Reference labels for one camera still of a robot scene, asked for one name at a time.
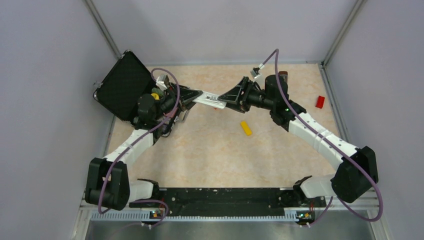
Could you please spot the red toy brick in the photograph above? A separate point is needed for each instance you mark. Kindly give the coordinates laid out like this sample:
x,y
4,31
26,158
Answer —
x,y
320,102

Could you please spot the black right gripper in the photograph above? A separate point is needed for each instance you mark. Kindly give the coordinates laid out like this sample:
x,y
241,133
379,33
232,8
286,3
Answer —
x,y
235,96

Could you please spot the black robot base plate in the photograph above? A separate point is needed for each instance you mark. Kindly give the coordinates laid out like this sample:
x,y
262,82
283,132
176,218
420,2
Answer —
x,y
229,202

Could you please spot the yellow toy block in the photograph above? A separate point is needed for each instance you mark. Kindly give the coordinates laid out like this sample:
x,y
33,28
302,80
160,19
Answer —
x,y
246,129

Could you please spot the brown wooden metronome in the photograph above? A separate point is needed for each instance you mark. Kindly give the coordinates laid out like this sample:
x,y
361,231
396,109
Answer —
x,y
283,75

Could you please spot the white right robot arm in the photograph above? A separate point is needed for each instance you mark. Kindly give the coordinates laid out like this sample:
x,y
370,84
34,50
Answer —
x,y
348,183

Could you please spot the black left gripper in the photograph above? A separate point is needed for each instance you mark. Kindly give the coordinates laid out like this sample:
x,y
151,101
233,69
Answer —
x,y
187,95

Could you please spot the black poker chip case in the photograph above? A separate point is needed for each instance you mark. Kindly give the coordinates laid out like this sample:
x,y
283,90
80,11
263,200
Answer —
x,y
124,84

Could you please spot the yellow poker chip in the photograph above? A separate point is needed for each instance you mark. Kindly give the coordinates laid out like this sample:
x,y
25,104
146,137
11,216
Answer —
x,y
155,96

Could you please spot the white remote control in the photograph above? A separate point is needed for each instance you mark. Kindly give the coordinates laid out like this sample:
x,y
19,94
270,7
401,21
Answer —
x,y
210,99

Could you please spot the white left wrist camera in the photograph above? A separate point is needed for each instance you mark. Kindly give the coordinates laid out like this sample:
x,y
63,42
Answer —
x,y
163,82

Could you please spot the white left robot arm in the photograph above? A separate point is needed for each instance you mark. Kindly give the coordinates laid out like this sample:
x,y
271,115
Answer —
x,y
108,185

